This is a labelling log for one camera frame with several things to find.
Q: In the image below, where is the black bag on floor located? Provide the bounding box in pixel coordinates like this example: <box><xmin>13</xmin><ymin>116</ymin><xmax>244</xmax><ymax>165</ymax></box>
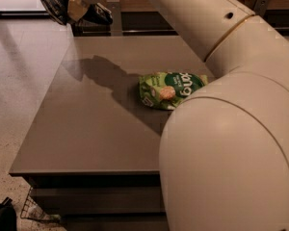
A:
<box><xmin>0</xmin><ymin>197</ymin><xmax>17</xmax><ymax>231</ymax></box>

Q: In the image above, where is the left grey metal bracket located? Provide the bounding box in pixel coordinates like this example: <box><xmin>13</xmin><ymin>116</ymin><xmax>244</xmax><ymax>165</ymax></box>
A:
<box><xmin>107</xmin><ymin>0</ymin><xmax>123</xmax><ymax>37</ymax></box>

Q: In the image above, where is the green snack bag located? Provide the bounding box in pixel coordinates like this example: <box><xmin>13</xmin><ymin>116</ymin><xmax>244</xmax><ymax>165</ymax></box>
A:
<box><xmin>139</xmin><ymin>72</ymin><xmax>208</xmax><ymax>111</ymax></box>

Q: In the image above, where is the blue chip bag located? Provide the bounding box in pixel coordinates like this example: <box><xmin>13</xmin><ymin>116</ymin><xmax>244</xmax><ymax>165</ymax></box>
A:
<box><xmin>40</xmin><ymin>0</ymin><xmax>113</xmax><ymax>25</ymax></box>

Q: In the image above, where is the right grey metal bracket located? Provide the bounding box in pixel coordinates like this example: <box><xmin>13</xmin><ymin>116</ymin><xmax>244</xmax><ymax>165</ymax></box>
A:
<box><xmin>253</xmin><ymin>0</ymin><xmax>271</xmax><ymax>17</ymax></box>

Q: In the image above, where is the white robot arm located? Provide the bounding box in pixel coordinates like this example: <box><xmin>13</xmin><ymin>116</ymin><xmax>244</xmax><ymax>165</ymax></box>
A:
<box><xmin>148</xmin><ymin>0</ymin><xmax>289</xmax><ymax>231</ymax></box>

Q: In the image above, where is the grey drawer cabinet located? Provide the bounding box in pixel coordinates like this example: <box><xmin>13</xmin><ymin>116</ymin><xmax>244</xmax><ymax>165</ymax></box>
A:
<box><xmin>10</xmin><ymin>37</ymin><xmax>209</xmax><ymax>231</ymax></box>

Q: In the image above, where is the wire basket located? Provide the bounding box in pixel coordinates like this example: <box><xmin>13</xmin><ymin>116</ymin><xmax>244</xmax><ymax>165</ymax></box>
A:
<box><xmin>20</xmin><ymin>188</ymin><xmax>61</xmax><ymax>223</ymax></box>

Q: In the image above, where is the grey metal bracket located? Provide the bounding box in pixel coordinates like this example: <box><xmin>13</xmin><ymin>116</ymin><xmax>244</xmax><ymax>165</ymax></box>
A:
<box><xmin>253</xmin><ymin>0</ymin><xmax>271</xmax><ymax>17</ymax></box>
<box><xmin>107</xmin><ymin>0</ymin><xmax>123</xmax><ymax>37</ymax></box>

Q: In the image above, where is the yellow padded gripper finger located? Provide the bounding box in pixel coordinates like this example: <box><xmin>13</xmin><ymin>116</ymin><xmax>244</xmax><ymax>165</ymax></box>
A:
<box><xmin>67</xmin><ymin>0</ymin><xmax>89</xmax><ymax>21</ymax></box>

